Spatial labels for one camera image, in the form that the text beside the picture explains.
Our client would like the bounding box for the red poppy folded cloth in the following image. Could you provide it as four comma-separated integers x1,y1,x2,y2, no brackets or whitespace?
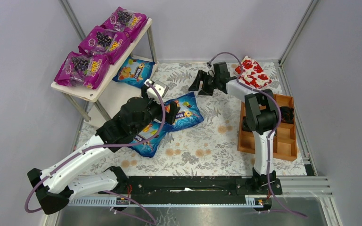
233,56,272,89

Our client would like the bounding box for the floral table mat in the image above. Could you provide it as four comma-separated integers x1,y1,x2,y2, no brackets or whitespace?
69,62,308,177

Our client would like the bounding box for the blue candy bag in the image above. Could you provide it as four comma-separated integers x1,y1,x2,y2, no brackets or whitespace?
165,92,204,132
128,121,173,158
112,57,155,88

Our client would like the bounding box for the white two-tier shelf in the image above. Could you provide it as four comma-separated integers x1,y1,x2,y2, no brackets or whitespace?
51,18,158,128

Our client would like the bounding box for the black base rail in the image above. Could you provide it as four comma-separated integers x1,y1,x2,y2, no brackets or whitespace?
112,176,269,205

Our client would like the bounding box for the black orange rolled item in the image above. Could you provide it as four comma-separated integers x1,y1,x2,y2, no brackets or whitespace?
280,106,295,124

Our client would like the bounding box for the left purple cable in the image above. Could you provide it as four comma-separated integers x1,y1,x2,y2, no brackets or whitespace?
24,81,166,226

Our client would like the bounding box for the aluminium frame post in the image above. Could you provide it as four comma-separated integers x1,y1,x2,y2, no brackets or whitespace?
279,0,320,65

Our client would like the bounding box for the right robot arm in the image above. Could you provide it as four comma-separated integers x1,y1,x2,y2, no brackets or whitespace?
189,62,281,189

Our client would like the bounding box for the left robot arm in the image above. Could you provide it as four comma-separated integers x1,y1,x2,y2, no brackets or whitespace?
27,80,180,215

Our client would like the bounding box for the purple candy bag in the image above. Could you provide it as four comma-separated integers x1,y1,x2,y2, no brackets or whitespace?
54,51,110,89
101,7,148,42
78,26,131,65

